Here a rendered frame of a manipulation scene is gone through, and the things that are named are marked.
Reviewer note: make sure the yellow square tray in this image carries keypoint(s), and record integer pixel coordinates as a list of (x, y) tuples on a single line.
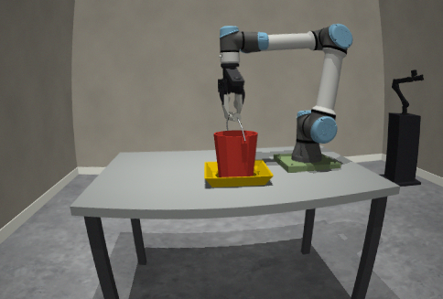
[(262, 175)]

